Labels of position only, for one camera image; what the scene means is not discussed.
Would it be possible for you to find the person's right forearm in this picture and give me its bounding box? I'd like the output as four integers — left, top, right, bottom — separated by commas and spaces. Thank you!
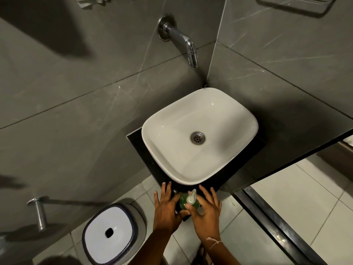
205, 239, 242, 265

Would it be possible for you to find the white ceramic sink basin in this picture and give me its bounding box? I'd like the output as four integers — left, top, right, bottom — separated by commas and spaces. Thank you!
141, 88, 259, 186

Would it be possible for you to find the metal wall rack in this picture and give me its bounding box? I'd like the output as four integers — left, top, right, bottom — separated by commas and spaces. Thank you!
254, 0, 339, 17

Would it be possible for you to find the person's left forearm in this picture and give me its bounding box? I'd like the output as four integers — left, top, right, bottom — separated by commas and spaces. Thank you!
129, 231, 174, 265

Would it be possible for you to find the person's sandalled foot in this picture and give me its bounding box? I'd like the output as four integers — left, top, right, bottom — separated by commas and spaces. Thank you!
196, 243, 208, 265

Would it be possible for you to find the chrome toilet paper holder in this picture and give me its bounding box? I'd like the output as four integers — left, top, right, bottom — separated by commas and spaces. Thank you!
26, 196, 50, 232

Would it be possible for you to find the white thread wristband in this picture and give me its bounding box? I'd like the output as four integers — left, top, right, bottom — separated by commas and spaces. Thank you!
206, 236, 223, 250

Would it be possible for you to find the person's left hand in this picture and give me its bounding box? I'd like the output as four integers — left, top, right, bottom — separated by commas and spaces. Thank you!
153, 181, 191, 233

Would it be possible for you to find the chrome wall faucet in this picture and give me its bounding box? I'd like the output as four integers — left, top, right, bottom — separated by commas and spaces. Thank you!
157, 14, 199, 70

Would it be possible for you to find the white lidded trash bin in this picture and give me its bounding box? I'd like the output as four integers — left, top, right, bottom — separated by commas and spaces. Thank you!
82, 202, 147, 265

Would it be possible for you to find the chrome sink drain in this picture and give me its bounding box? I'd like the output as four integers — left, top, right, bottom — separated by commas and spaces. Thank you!
190, 131, 206, 145

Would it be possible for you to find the green soap dispenser bottle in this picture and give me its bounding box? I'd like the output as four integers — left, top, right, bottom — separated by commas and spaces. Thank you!
179, 189, 202, 212

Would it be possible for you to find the person's right hand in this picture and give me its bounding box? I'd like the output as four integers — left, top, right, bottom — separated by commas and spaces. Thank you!
184, 185, 223, 243

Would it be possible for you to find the black door threshold strip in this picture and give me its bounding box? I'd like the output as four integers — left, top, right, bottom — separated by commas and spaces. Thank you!
232, 186, 329, 265

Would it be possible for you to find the black stone counter slab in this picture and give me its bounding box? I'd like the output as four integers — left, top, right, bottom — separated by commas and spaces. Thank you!
126, 127, 267, 223

